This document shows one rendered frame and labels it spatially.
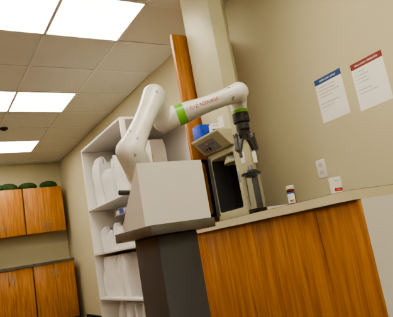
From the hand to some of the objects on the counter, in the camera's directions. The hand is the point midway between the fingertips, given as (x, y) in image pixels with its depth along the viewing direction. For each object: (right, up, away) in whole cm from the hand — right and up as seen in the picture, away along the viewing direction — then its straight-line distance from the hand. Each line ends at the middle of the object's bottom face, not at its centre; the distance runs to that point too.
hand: (248, 158), depth 251 cm
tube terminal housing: (+6, -39, +45) cm, 60 cm away
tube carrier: (+5, -29, -6) cm, 30 cm away
